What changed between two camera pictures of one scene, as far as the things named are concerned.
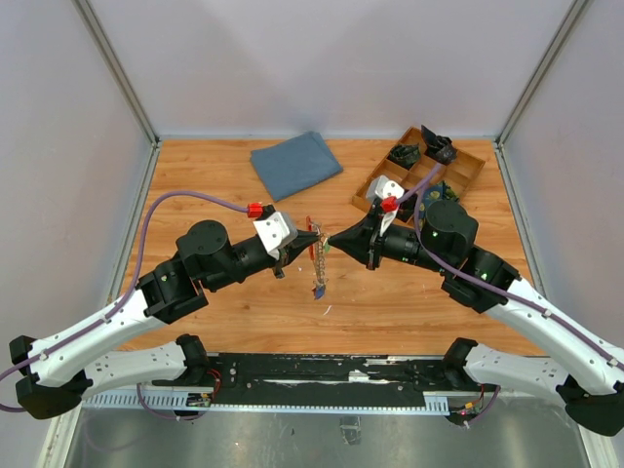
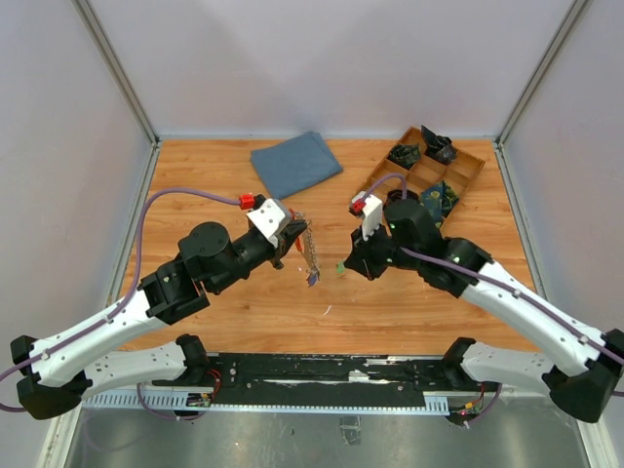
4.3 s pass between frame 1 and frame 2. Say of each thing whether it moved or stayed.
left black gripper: moved
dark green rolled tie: stayed
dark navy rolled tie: stayed
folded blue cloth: stayed
